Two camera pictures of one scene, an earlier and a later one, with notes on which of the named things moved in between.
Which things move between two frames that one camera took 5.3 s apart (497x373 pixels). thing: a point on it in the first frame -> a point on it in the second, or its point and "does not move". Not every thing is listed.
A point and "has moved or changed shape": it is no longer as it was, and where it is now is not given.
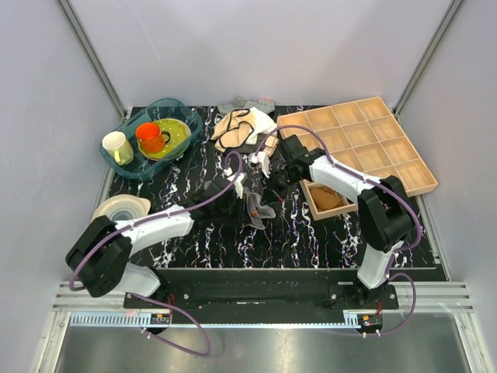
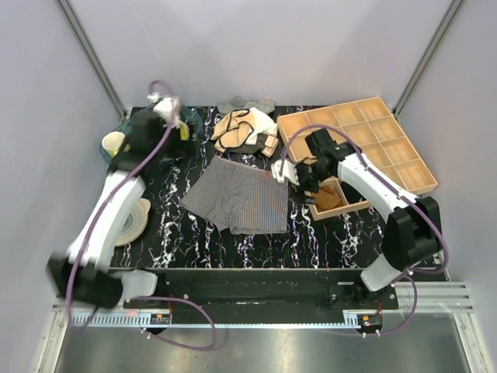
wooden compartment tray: x=363 y=134 does not move
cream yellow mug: x=117 y=144 does not move
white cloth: x=263 y=123 does not move
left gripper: x=236 y=221 -> x=185 y=148
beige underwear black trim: x=232 y=130 does not move
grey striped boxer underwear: x=255 y=210 has moved or changed shape
